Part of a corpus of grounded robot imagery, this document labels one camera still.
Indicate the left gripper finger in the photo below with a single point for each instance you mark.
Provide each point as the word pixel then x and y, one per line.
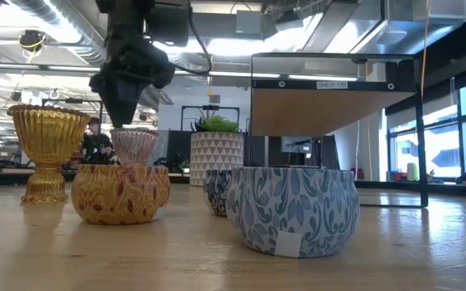
pixel 131 103
pixel 115 105

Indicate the pink glass candlestick holder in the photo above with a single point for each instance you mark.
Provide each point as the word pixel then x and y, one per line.
pixel 134 147

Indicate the amber glass candlestick holder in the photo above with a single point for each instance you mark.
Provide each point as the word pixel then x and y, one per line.
pixel 49 137

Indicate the orange patterned candle tin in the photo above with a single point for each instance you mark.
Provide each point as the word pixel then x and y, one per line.
pixel 119 194

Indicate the small blue patterned candle tin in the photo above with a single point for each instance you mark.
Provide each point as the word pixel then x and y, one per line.
pixel 217 192

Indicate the large blue patterned candle tin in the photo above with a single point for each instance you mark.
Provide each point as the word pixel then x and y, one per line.
pixel 293 210

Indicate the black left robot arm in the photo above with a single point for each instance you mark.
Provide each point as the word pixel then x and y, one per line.
pixel 128 20

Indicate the long ceiling light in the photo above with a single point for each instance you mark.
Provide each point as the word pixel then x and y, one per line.
pixel 35 67

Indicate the succulent in white patterned pot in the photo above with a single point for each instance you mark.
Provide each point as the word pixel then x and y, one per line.
pixel 216 157

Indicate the grey ceiling junction box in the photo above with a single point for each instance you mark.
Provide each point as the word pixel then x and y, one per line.
pixel 249 22

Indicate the background computer monitor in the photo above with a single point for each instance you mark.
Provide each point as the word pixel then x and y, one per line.
pixel 295 144

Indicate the white shelf label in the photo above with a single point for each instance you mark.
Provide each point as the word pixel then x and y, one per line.
pixel 332 85

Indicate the red background object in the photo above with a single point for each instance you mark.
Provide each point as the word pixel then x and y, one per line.
pixel 357 174

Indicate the green and white cylinder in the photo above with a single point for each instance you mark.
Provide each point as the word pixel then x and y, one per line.
pixel 412 171

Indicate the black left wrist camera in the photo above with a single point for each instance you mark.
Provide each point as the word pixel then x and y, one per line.
pixel 168 22

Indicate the black background rig frame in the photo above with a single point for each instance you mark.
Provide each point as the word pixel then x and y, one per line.
pixel 210 107

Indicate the wooden shelf with black frame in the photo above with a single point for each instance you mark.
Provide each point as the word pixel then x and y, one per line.
pixel 322 111

